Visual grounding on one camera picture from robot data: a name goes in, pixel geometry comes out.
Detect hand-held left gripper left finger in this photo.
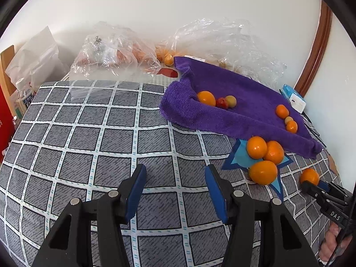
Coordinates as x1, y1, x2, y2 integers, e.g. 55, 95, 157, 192
32, 164, 147, 267

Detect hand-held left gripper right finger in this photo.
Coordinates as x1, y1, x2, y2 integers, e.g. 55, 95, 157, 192
204, 164, 320, 267

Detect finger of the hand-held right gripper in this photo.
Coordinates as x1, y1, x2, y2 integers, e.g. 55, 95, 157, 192
318, 181, 351, 201
302, 181, 327, 202

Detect round orange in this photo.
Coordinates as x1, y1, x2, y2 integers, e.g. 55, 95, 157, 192
300, 168, 320, 186
263, 140, 285, 164
248, 160, 279, 185
247, 136, 267, 160
275, 104, 290, 118

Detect purple towel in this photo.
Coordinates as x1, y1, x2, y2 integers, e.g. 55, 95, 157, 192
159, 56, 323, 159

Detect person's right hand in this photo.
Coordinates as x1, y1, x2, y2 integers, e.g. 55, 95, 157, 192
318, 224, 348, 261

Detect grey checkered tablecloth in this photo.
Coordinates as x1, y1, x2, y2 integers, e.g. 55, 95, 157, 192
0, 79, 342, 267

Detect white and blue box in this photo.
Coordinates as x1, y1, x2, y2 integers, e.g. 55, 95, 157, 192
279, 83, 306, 114

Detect red flat packet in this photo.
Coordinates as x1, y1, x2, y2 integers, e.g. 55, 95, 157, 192
160, 67, 179, 79

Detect bagged small oranges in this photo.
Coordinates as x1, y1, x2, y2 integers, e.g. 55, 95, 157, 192
155, 46, 181, 65

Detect small clear plastic bag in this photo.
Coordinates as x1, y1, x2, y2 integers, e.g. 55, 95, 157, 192
69, 22, 162, 101

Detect red paper bag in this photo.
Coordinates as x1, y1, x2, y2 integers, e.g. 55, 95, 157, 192
0, 86, 17, 162

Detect clear water bottle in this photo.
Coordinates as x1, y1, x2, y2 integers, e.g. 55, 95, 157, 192
12, 79, 35, 117

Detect large clear plastic bag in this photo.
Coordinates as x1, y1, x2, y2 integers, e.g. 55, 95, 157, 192
156, 18, 287, 89

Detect white plastic bag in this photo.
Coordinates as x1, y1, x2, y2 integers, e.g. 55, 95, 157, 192
6, 26, 70, 89

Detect brown wooden door frame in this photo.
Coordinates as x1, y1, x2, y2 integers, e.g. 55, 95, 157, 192
293, 0, 333, 96

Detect wooden chair frame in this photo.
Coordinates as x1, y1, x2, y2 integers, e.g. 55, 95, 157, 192
0, 45, 16, 95

